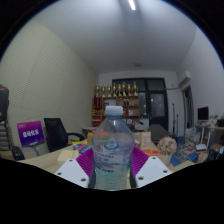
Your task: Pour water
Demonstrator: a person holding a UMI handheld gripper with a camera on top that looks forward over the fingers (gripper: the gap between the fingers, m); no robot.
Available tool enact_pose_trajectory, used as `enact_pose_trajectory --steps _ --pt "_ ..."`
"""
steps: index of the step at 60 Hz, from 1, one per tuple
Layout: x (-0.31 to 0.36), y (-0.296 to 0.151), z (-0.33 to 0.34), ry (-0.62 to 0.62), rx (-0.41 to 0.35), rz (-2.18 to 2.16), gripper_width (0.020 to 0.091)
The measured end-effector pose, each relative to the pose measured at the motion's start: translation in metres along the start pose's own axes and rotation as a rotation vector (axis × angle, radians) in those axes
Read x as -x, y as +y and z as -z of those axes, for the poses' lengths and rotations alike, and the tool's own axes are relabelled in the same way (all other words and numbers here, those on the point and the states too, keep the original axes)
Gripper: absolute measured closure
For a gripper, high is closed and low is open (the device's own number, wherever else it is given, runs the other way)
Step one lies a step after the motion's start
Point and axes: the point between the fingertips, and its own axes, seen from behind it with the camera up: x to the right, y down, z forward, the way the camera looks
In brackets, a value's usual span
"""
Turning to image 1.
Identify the black computer monitor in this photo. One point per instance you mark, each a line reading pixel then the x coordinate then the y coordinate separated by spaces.
pixel 203 113

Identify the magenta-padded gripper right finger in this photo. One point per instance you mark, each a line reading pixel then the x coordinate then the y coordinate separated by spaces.
pixel 153 170

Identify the wooden desk white legs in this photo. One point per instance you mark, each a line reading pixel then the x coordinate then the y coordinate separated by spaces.
pixel 213 128

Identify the black tripod stand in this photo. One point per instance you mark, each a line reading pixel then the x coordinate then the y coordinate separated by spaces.
pixel 173 120

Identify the colourful brochure stack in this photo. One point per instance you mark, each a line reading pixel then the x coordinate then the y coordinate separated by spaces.
pixel 81 148

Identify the white air conditioner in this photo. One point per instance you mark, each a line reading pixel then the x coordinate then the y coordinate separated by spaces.
pixel 185 80

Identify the dark framed glass door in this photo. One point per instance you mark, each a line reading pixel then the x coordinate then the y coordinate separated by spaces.
pixel 156 105

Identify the black office chair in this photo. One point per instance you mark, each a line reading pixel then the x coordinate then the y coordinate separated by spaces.
pixel 55 133

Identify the black box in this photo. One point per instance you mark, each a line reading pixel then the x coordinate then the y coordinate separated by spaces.
pixel 4 101

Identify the ceiling tube light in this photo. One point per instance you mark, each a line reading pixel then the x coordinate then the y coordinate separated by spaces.
pixel 132 4

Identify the red orange book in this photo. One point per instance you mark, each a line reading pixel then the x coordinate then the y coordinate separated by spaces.
pixel 151 153

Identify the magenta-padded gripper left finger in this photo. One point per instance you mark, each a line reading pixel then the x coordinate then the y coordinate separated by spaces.
pixel 70 171

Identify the wooden shelf unit with trophies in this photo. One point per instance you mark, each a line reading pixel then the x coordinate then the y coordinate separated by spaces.
pixel 130 103

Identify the orange standing card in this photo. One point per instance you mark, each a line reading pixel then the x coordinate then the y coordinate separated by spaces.
pixel 145 140

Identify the purple sign board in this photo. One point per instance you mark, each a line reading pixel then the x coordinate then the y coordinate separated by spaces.
pixel 30 134

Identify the pile of books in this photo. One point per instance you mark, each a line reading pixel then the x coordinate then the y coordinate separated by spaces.
pixel 191 140

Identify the grey armchair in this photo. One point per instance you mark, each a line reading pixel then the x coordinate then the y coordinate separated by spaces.
pixel 158 130

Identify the black tray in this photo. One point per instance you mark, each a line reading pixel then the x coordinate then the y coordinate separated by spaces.
pixel 220 122

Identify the beige flat box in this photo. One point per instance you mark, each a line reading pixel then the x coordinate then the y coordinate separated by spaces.
pixel 68 156

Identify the potted pink flowers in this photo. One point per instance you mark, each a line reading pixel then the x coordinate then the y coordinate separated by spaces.
pixel 167 145

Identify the clear plastic water bottle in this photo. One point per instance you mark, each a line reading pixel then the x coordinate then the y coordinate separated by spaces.
pixel 113 150

